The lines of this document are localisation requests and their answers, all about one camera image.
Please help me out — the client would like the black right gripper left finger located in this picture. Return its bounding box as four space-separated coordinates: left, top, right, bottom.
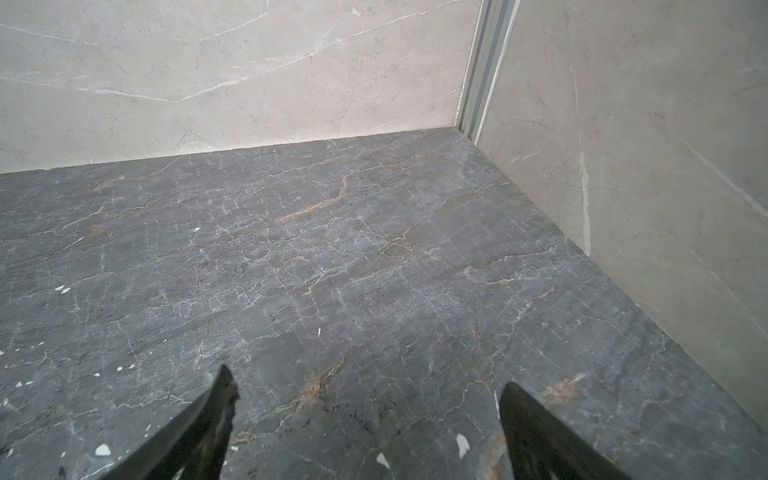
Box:
104 365 239 480

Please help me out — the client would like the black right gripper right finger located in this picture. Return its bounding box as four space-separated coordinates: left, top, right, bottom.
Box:
499 382 628 479

